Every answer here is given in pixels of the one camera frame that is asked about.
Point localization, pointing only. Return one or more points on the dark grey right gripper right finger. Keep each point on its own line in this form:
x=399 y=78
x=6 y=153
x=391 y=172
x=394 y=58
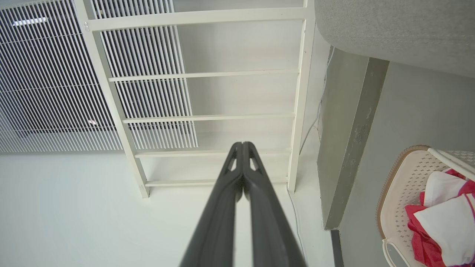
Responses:
x=269 y=222

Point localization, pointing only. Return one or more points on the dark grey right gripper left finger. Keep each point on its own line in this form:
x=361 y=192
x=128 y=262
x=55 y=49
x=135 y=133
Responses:
x=219 y=207

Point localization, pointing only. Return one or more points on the cream perforated laundry basket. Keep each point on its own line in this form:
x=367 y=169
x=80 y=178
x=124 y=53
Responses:
x=402 y=185

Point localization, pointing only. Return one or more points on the black baseboard strip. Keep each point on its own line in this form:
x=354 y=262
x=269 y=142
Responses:
x=337 y=248

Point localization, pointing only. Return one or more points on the grey concrete step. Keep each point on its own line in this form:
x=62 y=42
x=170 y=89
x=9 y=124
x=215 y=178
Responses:
x=341 y=141

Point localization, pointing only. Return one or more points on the white metal railing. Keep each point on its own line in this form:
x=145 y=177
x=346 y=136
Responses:
x=302 y=92

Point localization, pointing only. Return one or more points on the white garment with red trim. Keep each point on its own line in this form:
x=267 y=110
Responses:
x=449 y=222

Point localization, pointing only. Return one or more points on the white slatted grille panel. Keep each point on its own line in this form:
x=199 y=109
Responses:
x=48 y=85

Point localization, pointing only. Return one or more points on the grey fabric sofa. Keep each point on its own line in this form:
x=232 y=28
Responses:
x=400 y=29

